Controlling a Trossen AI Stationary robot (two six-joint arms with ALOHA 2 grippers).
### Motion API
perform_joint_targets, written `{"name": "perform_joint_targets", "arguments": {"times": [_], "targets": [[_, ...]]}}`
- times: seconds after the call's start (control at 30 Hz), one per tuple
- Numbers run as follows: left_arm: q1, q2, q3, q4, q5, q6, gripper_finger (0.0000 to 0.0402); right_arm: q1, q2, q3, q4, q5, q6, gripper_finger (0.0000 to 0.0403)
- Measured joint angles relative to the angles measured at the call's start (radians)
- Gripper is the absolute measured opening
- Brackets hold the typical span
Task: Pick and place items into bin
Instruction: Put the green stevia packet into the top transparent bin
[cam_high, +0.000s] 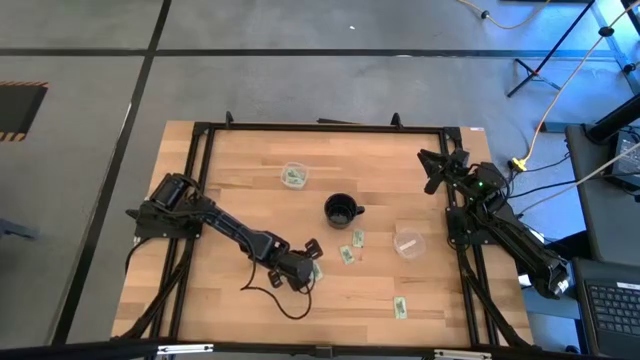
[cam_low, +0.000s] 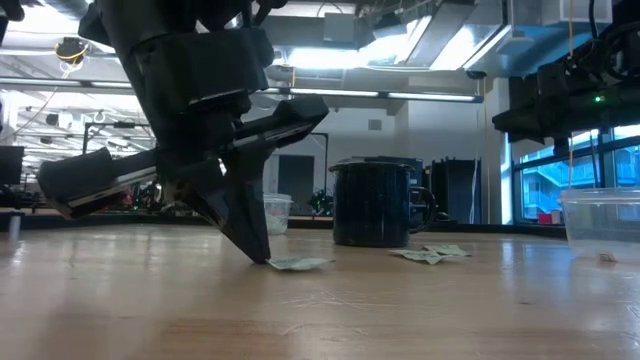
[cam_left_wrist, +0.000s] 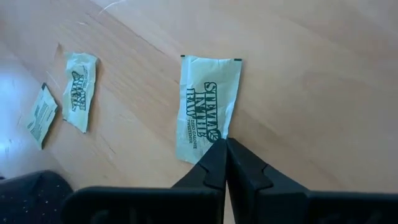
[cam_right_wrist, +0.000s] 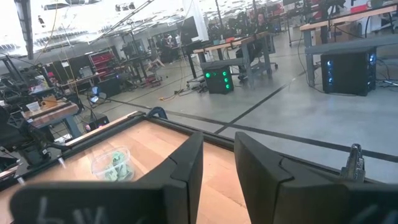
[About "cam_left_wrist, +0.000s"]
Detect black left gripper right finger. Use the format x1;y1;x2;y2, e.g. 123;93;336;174
226;138;398;224

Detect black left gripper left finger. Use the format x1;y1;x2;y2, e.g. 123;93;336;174
61;138;229;224

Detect green stevia sweetener packet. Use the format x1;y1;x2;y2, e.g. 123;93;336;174
62;52;99;134
175;54;243;165
25;82;59;151

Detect black speckled enamel mug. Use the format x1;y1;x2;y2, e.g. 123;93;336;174
0;169;75;224

